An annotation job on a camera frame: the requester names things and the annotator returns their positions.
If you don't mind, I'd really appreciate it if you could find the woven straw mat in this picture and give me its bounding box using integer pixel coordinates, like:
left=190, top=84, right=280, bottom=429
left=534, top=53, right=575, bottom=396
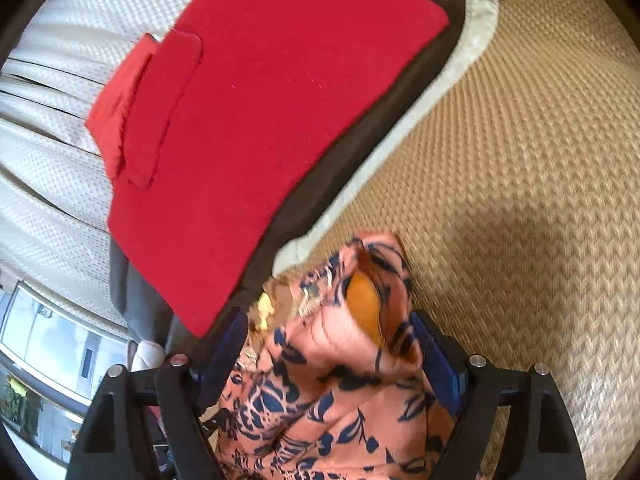
left=272, top=0, right=640, bottom=480

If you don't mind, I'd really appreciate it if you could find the white rounded pillow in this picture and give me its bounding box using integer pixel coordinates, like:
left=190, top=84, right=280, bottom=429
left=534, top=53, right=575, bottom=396
left=131, top=340, right=166, bottom=372

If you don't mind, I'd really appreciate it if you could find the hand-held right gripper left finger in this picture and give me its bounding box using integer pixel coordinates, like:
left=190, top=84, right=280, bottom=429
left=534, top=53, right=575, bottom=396
left=65, top=309, right=249, bottom=480

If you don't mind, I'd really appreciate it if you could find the dark brown cushion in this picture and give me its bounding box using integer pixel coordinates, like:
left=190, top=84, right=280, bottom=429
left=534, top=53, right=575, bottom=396
left=165, top=0, right=473, bottom=356

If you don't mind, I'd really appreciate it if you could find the white textured curtain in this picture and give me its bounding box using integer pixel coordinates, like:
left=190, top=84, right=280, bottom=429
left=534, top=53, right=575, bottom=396
left=0, top=0, right=221, bottom=331

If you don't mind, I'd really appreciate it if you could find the grey cloth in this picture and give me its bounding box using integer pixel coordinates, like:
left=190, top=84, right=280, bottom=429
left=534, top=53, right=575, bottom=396
left=110, top=240, right=173, bottom=346

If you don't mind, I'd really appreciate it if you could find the orange floral garment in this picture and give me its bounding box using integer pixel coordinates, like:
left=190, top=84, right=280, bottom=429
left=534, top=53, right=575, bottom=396
left=200, top=231, right=463, bottom=480

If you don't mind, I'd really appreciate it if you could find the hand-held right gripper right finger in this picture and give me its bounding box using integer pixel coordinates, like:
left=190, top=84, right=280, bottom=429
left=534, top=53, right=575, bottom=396
left=409, top=310, right=588, bottom=480

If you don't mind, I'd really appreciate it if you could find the glass window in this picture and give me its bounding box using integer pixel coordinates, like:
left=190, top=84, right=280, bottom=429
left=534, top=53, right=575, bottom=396
left=0, top=280, right=131, bottom=466

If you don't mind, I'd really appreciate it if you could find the red folded cloth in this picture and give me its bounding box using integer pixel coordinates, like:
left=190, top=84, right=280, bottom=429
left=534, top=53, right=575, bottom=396
left=85, top=0, right=451, bottom=338

